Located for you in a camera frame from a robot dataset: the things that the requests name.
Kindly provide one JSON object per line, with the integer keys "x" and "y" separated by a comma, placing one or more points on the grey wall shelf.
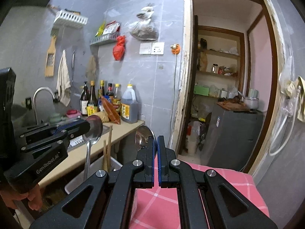
{"x": 104, "y": 39}

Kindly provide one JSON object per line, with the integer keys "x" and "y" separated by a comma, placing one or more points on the grey washing machine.
{"x": 231, "y": 138}

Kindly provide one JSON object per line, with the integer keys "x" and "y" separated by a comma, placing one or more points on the white wall socket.
{"x": 152, "y": 48}

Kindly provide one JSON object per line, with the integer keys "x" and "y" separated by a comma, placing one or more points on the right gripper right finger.
{"x": 205, "y": 198}

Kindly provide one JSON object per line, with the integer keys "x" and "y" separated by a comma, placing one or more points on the hanging white towel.
{"x": 63, "y": 81}

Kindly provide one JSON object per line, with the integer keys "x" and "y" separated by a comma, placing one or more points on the chrome faucet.
{"x": 43, "y": 104}

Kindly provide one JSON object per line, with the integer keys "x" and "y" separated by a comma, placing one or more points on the red plastic bag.
{"x": 119, "y": 48}

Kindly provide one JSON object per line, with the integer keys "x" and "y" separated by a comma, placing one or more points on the person left hand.
{"x": 34, "y": 197}

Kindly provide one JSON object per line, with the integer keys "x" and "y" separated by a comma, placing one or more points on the large oil jug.
{"x": 129, "y": 105}

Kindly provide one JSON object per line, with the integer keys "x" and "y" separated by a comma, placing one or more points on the pink plaid tablecloth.
{"x": 158, "y": 207}

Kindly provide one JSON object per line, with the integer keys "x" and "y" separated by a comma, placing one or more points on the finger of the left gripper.
{"x": 52, "y": 133}
{"x": 22, "y": 130}

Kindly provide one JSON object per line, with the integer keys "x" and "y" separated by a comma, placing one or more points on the orange snack pouch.
{"x": 111, "y": 111}

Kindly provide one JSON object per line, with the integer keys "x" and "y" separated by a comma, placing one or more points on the white wall basket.
{"x": 65, "y": 18}

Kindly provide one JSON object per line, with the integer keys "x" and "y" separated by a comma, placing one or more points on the wooden grater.
{"x": 50, "y": 59}

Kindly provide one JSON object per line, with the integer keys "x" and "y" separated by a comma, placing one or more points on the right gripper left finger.
{"x": 105, "y": 199}

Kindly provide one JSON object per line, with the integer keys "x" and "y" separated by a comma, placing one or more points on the white pot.
{"x": 251, "y": 103}

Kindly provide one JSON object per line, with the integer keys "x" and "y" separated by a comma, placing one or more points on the bag of dried goods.
{"x": 144, "y": 29}

